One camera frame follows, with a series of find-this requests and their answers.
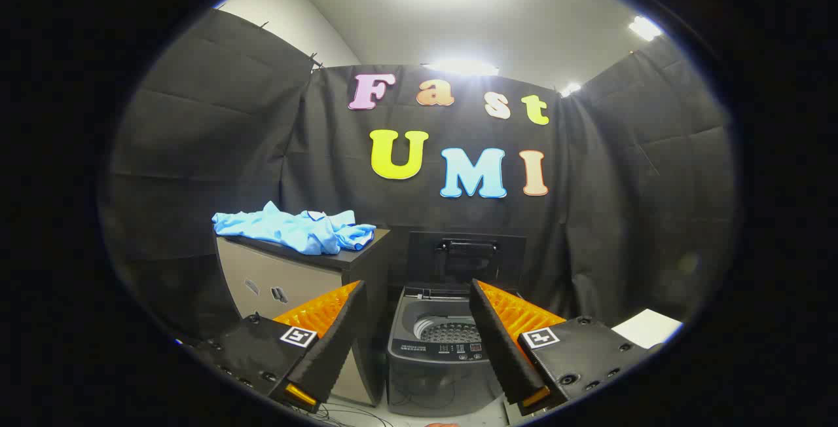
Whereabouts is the grey washing machine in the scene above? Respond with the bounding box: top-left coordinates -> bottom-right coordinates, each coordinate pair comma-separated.
385,286 -> 508,416

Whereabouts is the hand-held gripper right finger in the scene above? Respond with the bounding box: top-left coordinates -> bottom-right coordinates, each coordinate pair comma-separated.
469,278 -> 662,418

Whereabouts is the dark washing machine lid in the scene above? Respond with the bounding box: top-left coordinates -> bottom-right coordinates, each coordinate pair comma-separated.
407,231 -> 528,297

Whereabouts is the light blue polo shirt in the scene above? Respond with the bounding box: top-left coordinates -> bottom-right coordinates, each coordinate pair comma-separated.
211,201 -> 377,256

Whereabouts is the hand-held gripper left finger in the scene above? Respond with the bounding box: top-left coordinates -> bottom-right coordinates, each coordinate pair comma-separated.
196,280 -> 369,415

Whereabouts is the black floor cable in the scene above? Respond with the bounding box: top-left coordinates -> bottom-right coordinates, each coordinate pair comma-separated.
288,401 -> 393,427

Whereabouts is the grey cabinet with black top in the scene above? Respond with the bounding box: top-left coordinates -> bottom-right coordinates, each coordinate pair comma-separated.
215,227 -> 393,408

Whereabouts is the black backdrop cloth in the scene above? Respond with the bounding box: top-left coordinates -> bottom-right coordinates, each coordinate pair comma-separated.
98,8 -> 740,349

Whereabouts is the white flat board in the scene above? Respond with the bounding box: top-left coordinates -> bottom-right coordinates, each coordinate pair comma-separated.
612,309 -> 685,349

